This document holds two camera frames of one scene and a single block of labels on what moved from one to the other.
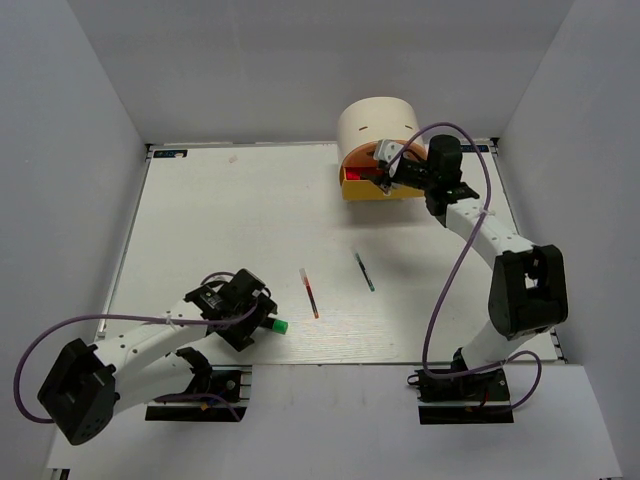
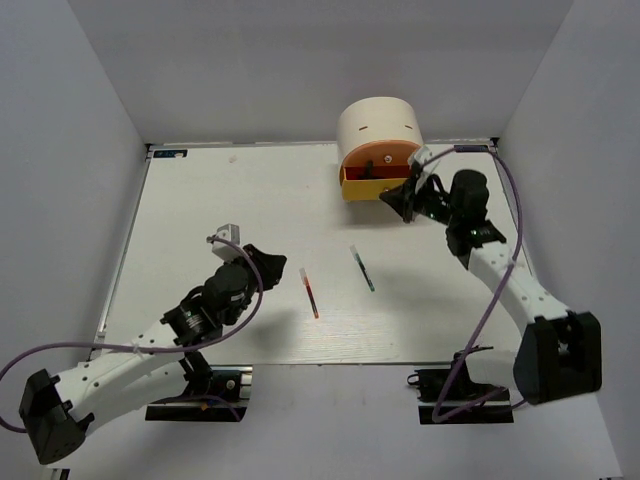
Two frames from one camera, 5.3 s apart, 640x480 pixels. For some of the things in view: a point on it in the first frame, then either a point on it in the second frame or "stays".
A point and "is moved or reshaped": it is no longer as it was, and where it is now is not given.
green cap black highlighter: [276, 325] is moved or reshaped
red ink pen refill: [310, 293] stays
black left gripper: [240, 336] → [272, 266]
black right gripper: [386, 181] → [404, 199]
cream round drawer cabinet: [361, 124] stays
